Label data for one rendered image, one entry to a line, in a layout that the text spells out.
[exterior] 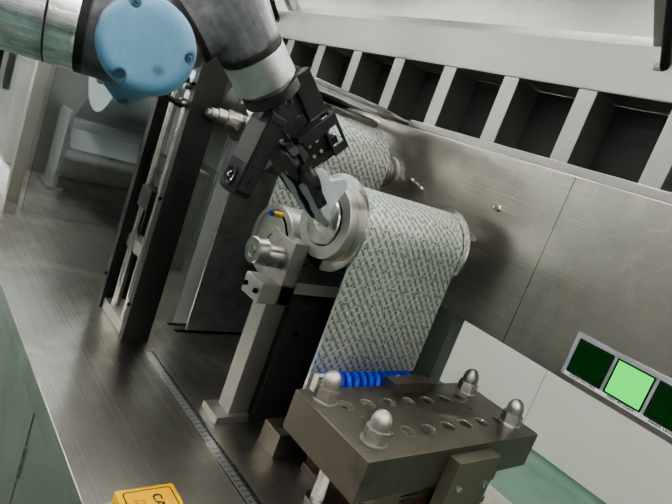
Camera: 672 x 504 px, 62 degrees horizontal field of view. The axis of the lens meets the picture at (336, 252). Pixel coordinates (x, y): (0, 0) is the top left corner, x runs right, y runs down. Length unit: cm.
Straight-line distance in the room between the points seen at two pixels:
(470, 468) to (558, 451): 277
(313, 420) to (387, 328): 22
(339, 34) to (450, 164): 54
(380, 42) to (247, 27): 77
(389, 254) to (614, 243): 34
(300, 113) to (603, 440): 300
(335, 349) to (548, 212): 42
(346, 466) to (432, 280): 36
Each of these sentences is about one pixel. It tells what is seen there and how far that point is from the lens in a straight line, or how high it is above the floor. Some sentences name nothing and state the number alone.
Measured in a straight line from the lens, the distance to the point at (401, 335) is 94.
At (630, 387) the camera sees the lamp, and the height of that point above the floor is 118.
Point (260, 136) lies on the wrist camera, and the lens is 69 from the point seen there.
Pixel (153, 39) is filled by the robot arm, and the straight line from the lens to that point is 48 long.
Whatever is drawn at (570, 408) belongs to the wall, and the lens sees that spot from 354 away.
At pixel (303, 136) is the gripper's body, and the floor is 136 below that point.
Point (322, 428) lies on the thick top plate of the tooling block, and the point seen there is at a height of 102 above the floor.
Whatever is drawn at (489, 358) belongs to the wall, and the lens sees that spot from 378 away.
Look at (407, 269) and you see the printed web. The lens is 88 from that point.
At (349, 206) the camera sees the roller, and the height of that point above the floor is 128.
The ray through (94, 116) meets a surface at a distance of 167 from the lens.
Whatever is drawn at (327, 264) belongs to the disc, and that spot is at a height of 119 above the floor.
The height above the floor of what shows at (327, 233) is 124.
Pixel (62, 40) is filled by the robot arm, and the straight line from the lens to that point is 50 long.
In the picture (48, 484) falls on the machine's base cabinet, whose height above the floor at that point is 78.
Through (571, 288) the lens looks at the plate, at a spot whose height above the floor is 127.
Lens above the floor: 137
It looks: 11 degrees down
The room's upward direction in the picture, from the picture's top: 20 degrees clockwise
